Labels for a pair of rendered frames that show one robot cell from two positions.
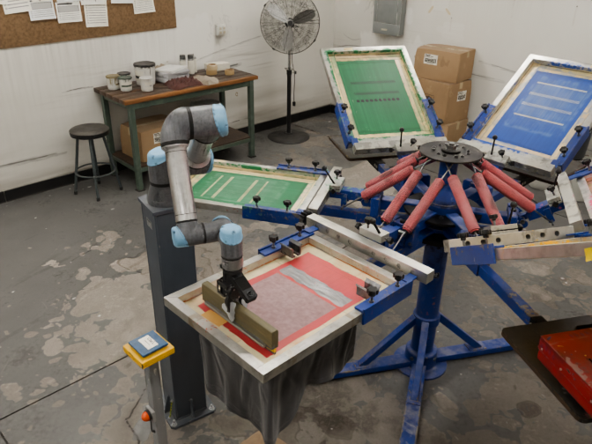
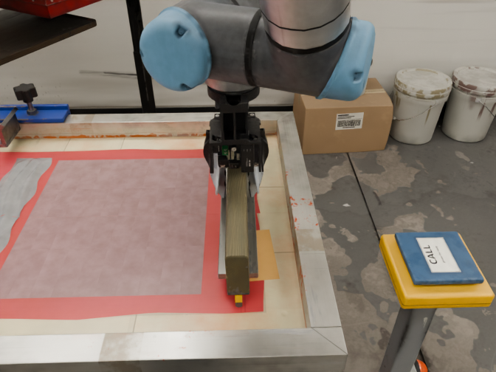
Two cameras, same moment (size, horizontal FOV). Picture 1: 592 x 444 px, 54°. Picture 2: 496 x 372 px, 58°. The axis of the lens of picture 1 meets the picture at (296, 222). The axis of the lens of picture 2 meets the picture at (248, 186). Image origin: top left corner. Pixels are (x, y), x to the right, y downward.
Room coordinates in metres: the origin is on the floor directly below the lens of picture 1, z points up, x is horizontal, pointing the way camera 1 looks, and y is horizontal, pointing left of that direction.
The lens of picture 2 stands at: (2.11, 0.61, 1.46)
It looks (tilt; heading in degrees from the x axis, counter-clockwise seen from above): 38 degrees down; 223
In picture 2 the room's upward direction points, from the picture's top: straight up
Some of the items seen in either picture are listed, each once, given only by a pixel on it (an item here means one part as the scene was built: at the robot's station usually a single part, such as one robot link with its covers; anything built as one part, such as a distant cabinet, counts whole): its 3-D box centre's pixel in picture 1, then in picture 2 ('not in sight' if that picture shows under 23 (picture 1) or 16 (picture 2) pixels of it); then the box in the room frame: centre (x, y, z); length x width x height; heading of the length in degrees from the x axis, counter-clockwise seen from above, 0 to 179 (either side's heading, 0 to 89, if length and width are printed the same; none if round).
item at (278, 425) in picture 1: (315, 372); not in sight; (1.70, -0.09, 0.74); 0.46 x 0.04 x 0.42; 134
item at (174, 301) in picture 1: (290, 293); (76, 208); (1.89, 0.02, 0.97); 0.79 x 0.58 x 0.04; 134
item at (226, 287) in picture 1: (232, 280); (235, 124); (1.71, 0.22, 1.14); 0.09 x 0.08 x 0.12; 44
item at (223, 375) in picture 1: (233, 374); not in sight; (1.68, 0.23, 0.74); 0.45 x 0.03 x 0.43; 44
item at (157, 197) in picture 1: (164, 189); not in sight; (2.24, 0.56, 1.25); 0.15 x 0.15 x 0.10
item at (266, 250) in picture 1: (286, 246); not in sight; (2.25, 0.04, 0.97); 0.30 x 0.05 x 0.07; 134
